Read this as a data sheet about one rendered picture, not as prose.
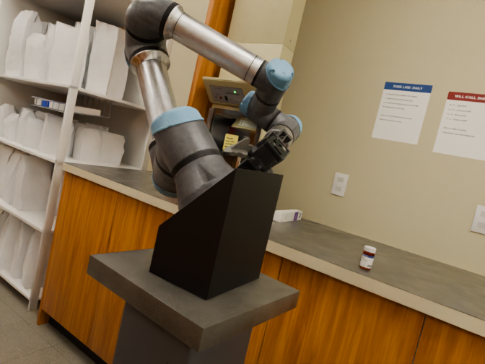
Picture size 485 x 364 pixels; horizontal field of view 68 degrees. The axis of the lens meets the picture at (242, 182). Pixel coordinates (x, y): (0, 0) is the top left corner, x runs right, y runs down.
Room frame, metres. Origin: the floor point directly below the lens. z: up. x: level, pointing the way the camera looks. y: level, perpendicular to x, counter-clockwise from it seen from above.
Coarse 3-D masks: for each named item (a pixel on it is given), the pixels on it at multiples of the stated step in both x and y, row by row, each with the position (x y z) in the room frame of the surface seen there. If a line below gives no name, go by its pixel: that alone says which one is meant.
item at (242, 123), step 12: (216, 108) 1.77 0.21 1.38; (216, 120) 1.76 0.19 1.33; (228, 120) 1.72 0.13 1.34; (240, 120) 1.68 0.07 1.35; (216, 132) 1.75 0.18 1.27; (228, 132) 1.71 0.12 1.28; (240, 132) 1.67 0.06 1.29; (252, 132) 1.64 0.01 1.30; (252, 144) 1.63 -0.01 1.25; (228, 156) 1.69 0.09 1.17
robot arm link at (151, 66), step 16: (128, 32) 1.01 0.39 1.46; (128, 48) 1.04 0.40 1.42; (144, 48) 1.01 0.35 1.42; (160, 48) 1.04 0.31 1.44; (128, 64) 1.10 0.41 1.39; (144, 64) 1.01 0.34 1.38; (160, 64) 1.02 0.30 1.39; (144, 80) 0.99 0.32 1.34; (160, 80) 0.99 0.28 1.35; (144, 96) 0.98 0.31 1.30; (160, 96) 0.96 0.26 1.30; (160, 112) 0.94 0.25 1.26; (160, 176) 0.85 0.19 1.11; (160, 192) 0.91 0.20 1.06; (176, 192) 0.89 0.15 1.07
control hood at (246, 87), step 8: (208, 80) 1.69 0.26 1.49; (216, 80) 1.66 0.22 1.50; (224, 80) 1.63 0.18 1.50; (232, 80) 1.60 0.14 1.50; (240, 80) 1.59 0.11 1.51; (208, 88) 1.72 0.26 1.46; (248, 88) 1.58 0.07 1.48; (208, 96) 1.76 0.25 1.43; (224, 104) 1.73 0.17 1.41; (232, 104) 1.70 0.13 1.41
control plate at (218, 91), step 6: (216, 90) 1.70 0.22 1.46; (222, 90) 1.68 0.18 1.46; (228, 90) 1.65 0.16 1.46; (234, 90) 1.63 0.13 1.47; (240, 90) 1.61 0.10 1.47; (222, 96) 1.70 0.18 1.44; (228, 96) 1.68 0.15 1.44; (234, 96) 1.66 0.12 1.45; (240, 96) 1.63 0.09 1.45; (222, 102) 1.72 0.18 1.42; (228, 102) 1.70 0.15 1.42; (234, 102) 1.68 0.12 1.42; (240, 102) 1.66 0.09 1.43
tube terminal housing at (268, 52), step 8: (248, 48) 1.72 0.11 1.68; (256, 48) 1.70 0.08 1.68; (264, 48) 1.68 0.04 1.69; (272, 48) 1.65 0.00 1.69; (280, 48) 1.63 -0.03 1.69; (288, 48) 1.67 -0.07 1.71; (264, 56) 1.67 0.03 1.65; (272, 56) 1.65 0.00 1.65; (280, 56) 1.63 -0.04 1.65; (288, 56) 1.68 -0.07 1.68; (224, 72) 1.78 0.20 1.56; (216, 104) 1.79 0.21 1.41; (280, 104) 1.71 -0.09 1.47
